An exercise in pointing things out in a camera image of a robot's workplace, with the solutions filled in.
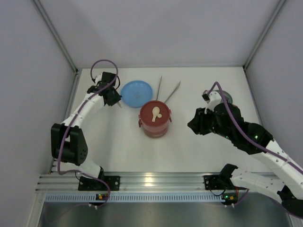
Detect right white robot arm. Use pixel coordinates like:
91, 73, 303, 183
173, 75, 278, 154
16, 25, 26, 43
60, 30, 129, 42
187, 90, 303, 218

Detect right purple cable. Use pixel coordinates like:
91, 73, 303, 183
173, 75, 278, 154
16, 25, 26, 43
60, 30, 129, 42
207, 82, 303, 218

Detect blue plate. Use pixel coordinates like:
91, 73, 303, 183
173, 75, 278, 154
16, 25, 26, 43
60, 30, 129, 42
121, 80, 153, 108

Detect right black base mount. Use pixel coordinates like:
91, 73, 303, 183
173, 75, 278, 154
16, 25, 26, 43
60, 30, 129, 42
203, 175, 228, 191

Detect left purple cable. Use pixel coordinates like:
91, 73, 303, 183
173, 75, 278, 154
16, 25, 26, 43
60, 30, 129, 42
56, 59, 119, 209

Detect aluminium front rail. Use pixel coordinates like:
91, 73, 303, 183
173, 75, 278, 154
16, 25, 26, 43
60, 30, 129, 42
36, 172, 213, 192

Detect red lid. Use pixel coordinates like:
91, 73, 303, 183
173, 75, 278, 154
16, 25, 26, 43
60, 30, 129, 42
139, 100, 171, 127

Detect long metal tongs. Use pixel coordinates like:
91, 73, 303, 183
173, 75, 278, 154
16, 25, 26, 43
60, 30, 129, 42
155, 75, 181, 104

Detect perforated cable duct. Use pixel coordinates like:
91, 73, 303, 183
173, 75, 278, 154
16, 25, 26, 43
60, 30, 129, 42
45, 192, 236, 203

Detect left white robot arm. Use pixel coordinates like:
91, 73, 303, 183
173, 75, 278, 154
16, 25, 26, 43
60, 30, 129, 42
51, 72, 121, 187

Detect purple cable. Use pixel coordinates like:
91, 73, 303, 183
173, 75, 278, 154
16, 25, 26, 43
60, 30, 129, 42
207, 82, 303, 218
56, 59, 119, 209

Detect grey lid with handle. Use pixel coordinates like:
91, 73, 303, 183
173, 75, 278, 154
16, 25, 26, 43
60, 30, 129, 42
223, 91, 233, 104

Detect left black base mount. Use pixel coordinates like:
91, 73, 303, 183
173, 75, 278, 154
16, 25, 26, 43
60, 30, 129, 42
78, 176, 120, 191

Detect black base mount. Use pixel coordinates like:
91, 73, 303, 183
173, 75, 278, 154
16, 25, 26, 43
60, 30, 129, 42
78, 176, 120, 191
203, 175, 228, 191

